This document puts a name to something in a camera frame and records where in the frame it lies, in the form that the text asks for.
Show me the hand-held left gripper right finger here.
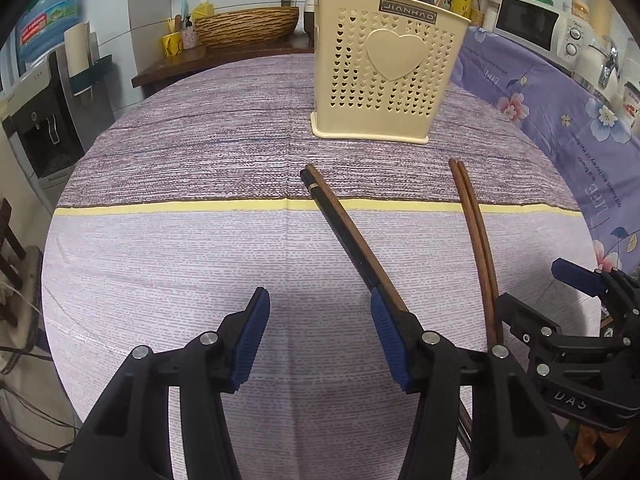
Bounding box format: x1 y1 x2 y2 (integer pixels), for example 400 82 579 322
369 290 581 480

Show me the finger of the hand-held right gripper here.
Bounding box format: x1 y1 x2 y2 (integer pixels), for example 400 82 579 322
496 292 563 356
551 257 640 321

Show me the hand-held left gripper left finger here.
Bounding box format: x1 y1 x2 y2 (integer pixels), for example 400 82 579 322
59 287 272 480

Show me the brown wooden chopstick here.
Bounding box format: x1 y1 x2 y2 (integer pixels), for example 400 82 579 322
305 162 410 313

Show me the cream plastic utensil holder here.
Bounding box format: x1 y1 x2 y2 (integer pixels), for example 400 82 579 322
310 0 472 145

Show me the purple floral cloth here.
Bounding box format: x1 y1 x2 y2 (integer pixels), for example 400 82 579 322
450 25 640 281

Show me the white microwave oven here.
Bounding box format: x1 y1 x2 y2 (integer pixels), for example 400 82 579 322
492 0 593 63

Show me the wooden chair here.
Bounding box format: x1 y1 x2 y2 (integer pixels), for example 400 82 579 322
0 199 28 321

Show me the wooden side counter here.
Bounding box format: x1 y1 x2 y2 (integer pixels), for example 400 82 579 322
131 35 316 98

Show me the glass jar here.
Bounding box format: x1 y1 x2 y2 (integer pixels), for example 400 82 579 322
472 0 501 28

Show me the water dispenser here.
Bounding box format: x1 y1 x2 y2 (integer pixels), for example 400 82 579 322
0 50 118 191

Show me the dark blue cup holder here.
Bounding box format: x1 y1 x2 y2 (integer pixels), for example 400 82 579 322
70 55 118 96

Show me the wicker basket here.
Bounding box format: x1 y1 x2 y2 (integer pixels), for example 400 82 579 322
192 6 301 46

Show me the beige paper cup stack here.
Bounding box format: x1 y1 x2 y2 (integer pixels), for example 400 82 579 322
64 22 93 98

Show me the blue water jug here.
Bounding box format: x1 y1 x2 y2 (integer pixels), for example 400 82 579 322
17 0 83 63

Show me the white kettle with chrome handle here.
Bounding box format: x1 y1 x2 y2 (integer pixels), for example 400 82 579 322
575 35 626 91

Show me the black cable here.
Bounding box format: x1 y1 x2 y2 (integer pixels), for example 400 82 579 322
0 340 76 461

